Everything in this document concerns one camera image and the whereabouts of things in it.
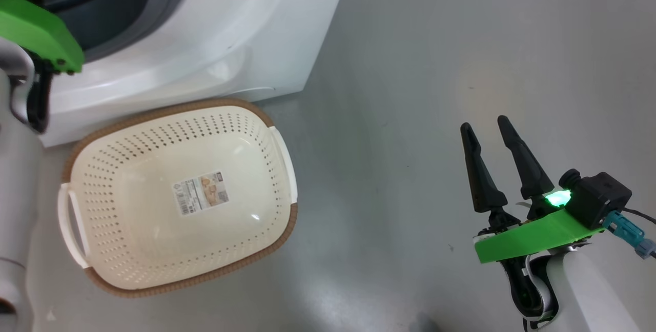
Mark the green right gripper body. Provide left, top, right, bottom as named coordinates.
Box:
left=474, top=191, right=605, bottom=264

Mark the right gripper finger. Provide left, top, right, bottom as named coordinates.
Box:
left=497, top=115, right=555, bottom=200
left=460, top=122, right=508, bottom=214

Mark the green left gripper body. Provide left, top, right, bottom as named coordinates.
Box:
left=0, top=0, right=84, bottom=74

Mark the white front-load washing machine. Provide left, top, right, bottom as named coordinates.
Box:
left=0, top=0, right=354, bottom=148

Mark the printed food label with barcode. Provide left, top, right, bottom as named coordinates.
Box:
left=172, top=170, right=230, bottom=217

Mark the cream perforated basket brown rim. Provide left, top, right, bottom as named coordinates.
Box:
left=57, top=98, right=299, bottom=298

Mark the round drain filter cover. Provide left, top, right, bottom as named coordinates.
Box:
left=233, top=85, right=277, bottom=101

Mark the teal cable connector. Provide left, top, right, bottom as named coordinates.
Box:
left=605, top=211, right=656, bottom=260

